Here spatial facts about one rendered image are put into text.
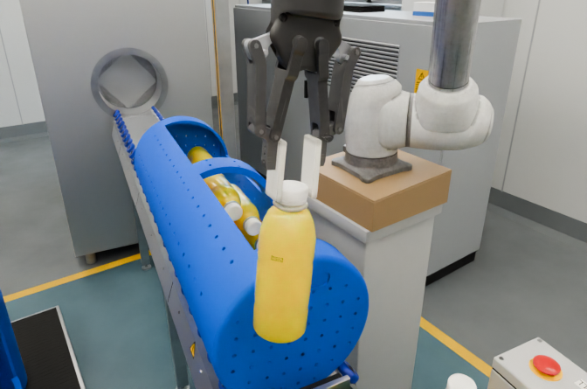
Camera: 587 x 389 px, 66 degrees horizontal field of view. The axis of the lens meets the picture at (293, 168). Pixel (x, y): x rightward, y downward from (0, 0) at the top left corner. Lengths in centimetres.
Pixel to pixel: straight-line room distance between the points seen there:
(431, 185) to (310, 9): 97
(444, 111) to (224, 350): 79
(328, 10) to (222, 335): 48
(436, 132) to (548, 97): 226
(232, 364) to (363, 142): 74
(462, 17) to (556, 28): 233
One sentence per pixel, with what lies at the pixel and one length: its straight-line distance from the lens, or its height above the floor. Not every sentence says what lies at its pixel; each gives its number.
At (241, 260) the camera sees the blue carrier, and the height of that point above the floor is 122.
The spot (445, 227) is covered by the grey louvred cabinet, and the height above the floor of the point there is 36.
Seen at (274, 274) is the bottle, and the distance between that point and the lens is 53.
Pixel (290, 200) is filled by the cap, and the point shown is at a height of 140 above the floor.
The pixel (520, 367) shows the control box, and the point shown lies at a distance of 79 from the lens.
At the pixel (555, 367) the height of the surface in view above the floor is 111.
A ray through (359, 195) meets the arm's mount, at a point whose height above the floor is 109.
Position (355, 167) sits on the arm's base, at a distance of 133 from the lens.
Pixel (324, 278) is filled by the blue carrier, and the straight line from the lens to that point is 75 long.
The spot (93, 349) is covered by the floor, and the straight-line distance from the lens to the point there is 250.
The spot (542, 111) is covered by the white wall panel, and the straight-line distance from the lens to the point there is 350.
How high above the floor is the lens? 162
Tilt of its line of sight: 23 degrees down
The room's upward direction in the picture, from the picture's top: straight up
